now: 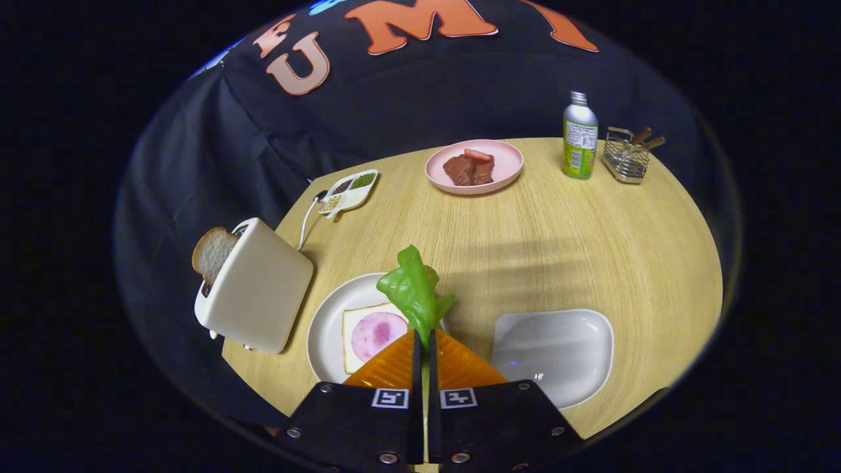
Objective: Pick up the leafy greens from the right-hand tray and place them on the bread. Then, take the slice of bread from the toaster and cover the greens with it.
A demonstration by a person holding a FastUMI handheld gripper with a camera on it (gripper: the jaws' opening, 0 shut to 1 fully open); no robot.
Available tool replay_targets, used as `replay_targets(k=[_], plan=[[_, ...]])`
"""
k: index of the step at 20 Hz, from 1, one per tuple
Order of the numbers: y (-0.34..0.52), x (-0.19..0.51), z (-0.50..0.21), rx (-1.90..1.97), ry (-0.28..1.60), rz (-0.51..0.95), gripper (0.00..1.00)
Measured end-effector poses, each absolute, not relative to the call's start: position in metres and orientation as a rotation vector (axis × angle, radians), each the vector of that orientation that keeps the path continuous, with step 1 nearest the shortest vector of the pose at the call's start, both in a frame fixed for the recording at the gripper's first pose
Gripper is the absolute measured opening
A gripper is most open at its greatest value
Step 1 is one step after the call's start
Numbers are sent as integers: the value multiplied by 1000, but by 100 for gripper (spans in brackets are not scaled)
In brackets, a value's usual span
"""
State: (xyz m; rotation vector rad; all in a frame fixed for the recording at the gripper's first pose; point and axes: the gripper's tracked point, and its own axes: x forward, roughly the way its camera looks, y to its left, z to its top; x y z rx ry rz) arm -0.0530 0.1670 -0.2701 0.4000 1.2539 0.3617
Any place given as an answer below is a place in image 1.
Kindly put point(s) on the black backdrop cloth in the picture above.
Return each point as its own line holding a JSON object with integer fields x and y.
{"x": 427, "y": 92}

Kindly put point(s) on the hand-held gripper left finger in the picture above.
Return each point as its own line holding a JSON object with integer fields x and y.
{"x": 416, "y": 420}

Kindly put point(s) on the pink ham slice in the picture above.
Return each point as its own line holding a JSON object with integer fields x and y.
{"x": 378, "y": 335}

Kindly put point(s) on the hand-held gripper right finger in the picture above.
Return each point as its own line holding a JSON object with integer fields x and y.
{"x": 433, "y": 420}

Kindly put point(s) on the brown crust bread slice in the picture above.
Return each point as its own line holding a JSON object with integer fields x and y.
{"x": 211, "y": 253}

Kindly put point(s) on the pink plate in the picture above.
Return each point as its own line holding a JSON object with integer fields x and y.
{"x": 509, "y": 164}

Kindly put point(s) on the white toaster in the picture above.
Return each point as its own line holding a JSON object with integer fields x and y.
{"x": 263, "y": 289}

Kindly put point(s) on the divided white seasoning dish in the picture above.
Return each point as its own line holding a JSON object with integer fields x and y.
{"x": 358, "y": 196}

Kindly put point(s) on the round white plate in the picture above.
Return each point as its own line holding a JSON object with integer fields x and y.
{"x": 325, "y": 335}

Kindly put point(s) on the white rectangular dish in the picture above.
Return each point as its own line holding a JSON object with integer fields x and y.
{"x": 558, "y": 355}

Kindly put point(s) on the green label metal bottle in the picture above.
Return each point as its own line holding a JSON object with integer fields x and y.
{"x": 579, "y": 144}

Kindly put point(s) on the green lettuce leaf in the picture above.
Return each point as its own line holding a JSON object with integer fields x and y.
{"x": 414, "y": 289}

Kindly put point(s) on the square white bread slice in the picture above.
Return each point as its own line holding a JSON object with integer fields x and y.
{"x": 349, "y": 348}

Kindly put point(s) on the red sausage slice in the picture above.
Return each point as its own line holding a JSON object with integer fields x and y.
{"x": 477, "y": 155}

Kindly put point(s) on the brown meat piece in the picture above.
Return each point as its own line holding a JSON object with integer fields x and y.
{"x": 463, "y": 171}

